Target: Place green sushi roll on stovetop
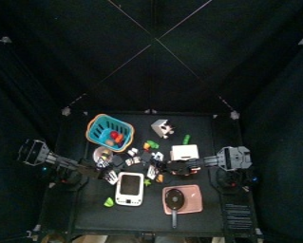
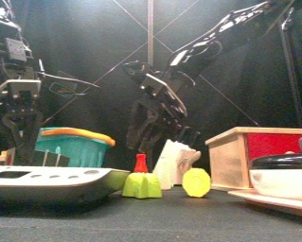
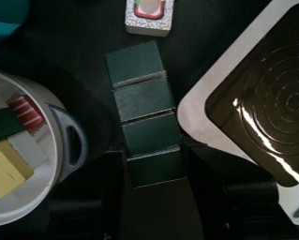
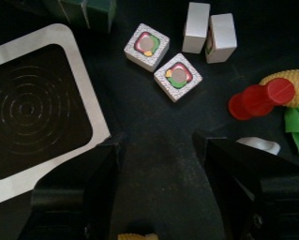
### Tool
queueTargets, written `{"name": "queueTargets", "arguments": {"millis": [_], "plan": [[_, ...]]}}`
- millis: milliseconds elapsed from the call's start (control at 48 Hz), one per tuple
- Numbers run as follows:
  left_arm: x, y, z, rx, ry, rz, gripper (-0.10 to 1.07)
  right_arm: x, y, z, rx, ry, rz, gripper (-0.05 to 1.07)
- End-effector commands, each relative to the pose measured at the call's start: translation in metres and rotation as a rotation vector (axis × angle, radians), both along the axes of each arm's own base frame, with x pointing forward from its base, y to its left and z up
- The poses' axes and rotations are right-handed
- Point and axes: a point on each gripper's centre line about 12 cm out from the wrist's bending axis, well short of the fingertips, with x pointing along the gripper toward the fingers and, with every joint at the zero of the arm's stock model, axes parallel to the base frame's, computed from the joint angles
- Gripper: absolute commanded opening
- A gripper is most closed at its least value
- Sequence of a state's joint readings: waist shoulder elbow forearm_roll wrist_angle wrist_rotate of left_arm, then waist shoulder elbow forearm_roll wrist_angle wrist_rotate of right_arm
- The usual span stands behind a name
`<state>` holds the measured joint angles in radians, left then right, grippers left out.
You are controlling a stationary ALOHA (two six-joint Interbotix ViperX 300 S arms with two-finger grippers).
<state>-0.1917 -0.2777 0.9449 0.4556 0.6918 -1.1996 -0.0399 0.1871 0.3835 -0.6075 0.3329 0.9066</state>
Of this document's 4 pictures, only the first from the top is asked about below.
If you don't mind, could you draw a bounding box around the black square toy piece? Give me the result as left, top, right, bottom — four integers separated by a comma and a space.
111, 155, 126, 167
139, 151, 154, 163

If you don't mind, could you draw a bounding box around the white tablet device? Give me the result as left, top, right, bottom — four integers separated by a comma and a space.
114, 171, 146, 208

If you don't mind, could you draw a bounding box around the white toy box appliance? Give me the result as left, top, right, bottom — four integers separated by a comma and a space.
170, 144, 201, 161

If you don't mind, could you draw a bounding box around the green toy wedge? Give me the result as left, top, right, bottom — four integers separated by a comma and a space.
103, 196, 115, 209

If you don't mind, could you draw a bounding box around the black toy frying pan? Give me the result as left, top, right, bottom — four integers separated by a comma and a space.
164, 188, 186, 230

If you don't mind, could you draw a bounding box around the pink tray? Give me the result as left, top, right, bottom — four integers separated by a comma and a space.
162, 184, 205, 215

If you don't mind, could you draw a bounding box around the teal basket with orange rim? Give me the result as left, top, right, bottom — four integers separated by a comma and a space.
86, 113, 136, 153

